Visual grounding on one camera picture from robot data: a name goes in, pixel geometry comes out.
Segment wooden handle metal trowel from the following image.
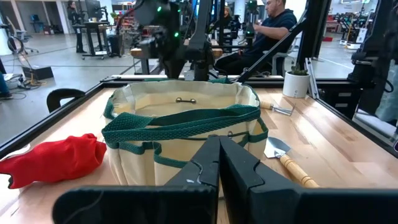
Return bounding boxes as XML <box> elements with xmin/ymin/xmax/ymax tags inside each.
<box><xmin>263</xmin><ymin>136</ymin><xmax>320</xmax><ymax>189</ymax></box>

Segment person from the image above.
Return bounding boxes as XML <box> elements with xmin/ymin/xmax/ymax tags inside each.
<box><xmin>0</xmin><ymin>57</ymin><xmax>14</xmax><ymax>100</ymax></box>
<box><xmin>222</xmin><ymin>5</ymin><xmax>234</xmax><ymax>27</ymax></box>
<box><xmin>215</xmin><ymin>0</ymin><xmax>299</xmax><ymax>76</ymax></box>
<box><xmin>66</xmin><ymin>0</ymin><xmax>88</xmax><ymax>54</ymax></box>

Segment red gardening glove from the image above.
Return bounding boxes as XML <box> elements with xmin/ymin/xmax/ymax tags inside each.
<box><xmin>0</xmin><ymin>133</ymin><xmax>108</xmax><ymax>190</ymax></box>

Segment white pot with succulent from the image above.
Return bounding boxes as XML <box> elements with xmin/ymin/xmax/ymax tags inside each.
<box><xmin>282</xmin><ymin>63</ymin><xmax>311</xmax><ymax>99</ymax></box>

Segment cream gardening bag green trim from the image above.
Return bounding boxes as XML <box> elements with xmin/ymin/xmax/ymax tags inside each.
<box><xmin>101</xmin><ymin>77</ymin><xmax>269</xmax><ymax>187</ymax></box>

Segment wooden workbench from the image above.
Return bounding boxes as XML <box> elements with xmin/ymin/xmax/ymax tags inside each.
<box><xmin>129</xmin><ymin>39</ymin><xmax>224</xmax><ymax>75</ymax></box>

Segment yellow cable bundle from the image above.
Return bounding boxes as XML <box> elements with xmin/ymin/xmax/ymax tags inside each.
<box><xmin>17</xmin><ymin>77</ymin><xmax>47</xmax><ymax>91</ymax></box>

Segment white equipment cart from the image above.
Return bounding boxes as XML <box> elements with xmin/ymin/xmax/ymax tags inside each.
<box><xmin>338</xmin><ymin>12</ymin><xmax>369</xmax><ymax>50</ymax></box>

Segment black vertical frame post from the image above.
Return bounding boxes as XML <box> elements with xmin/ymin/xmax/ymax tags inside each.
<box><xmin>295</xmin><ymin>0</ymin><xmax>333</xmax><ymax>70</ymax></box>

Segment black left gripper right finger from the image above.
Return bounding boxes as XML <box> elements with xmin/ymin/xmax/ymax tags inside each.
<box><xmin>219</xmin><ymin>136</ymin><xmax>398</xmax><ymax>224</ymax></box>

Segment aluminium profile bar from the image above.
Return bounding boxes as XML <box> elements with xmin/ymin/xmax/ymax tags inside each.
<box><xmin>304</xmin><ymin>57</ymin><xmax>320</xmax><ymax>100</ymax></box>

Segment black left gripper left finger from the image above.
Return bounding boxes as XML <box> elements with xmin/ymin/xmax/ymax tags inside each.
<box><xmin>52</xmin><ymin>135</ymin><xmax>221</xmax><ymax>224</ymax></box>

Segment black chair back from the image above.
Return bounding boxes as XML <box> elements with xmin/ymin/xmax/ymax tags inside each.
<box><xmin>46</xmin><ymin>88</ymin><xmax>86</xmax><ymax>113</ymax></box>

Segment flat black box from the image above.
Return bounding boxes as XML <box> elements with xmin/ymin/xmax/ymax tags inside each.
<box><xmin>21</xmin><ymin>65</ymin><xmax>55</xmax><ymax>81</ymax></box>

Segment wooden handle hand rake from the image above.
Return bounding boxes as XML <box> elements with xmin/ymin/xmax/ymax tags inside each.
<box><xmin>259</xmin><ymin>100</ymin><xmax>296</xmax><ymax>117</ymax></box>

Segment black diagonal frame strut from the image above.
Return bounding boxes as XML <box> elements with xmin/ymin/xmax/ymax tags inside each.
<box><xmin>238</xmin><ymin>18</ymin><xmax>308</xmax><ymax>83</ymax></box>

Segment black equipment column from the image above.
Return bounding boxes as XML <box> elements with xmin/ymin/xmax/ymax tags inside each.
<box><xmin>347</xmin><ymin>0</ymin><xmax>398</xmax><ymax>116</ymax></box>

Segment black rolling desk cart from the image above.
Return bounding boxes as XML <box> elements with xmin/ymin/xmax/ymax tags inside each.
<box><xmin>72</xmin><ymin>0</ymin><xmax>110</xmax><ymax>60</ymax></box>

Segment grey office chair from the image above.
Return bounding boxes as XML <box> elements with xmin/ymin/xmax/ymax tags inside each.
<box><xmin>6</xmin><ymin>15</ymin><xmax>40</xmax><ymax>54</ymax></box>

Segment black drawer unit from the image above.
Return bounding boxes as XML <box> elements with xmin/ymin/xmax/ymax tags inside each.
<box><xmin>317</xmin><ymin>83</ymin><xmax>363</xmax><ymax>121</ymax></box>

